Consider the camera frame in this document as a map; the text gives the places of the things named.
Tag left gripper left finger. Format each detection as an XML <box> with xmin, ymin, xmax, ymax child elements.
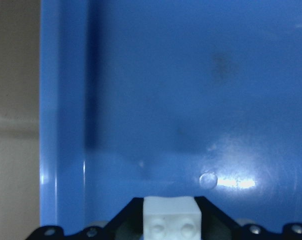
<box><xmin>28</xmin><ymin>197</ymin><xmax>144</xmax><ymax>240</ymax></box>

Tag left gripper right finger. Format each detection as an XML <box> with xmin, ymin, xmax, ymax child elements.
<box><xmin>194</xmin><ymin>196</ymin><xmax>302</xmax><ymax>240</ymax></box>

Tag blue plastic tray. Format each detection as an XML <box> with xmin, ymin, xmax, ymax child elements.
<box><xmin>39</xmin><ymin>0</ymin><xmax>302</xmax><ymax>233</ymax></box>

